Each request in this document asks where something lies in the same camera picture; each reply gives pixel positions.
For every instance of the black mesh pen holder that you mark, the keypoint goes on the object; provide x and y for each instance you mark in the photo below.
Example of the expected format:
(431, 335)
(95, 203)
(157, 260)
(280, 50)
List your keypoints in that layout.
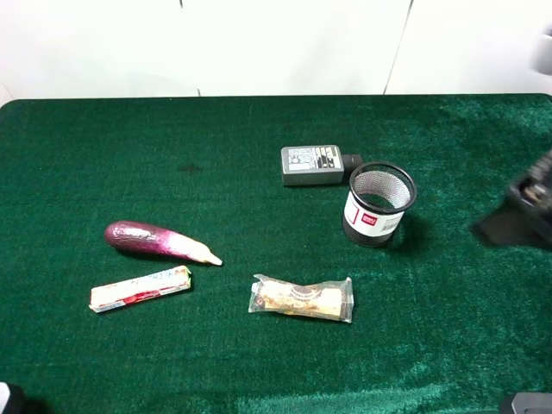
(379, 194)

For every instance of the green velvet table cloth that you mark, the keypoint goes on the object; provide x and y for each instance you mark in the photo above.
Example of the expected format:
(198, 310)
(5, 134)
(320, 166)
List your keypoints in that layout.
(440, 323)

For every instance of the black white object bottom left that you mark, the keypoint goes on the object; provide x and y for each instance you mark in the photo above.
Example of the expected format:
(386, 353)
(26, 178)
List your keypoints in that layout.
(12, 399)

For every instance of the grey device bottom right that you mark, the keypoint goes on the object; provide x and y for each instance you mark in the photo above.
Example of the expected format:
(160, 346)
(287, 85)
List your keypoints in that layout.
(527, 403)

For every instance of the white red candy pack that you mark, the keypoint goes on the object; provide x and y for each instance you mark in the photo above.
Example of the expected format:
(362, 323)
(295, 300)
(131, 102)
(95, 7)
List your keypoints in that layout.
(133, 291)

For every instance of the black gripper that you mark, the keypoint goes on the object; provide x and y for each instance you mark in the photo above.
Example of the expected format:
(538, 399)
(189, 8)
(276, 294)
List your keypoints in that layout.
(527, 220)

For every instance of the grey power adapter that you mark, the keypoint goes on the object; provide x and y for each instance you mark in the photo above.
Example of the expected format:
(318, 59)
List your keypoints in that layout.
(316, 165)

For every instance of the clear wrapped snack bar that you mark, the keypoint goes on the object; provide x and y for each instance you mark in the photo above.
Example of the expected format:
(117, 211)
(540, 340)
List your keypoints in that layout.
(329, 300)

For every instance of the purple eggplant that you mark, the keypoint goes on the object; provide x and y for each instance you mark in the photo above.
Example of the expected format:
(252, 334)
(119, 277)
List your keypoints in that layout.
(143, 238)

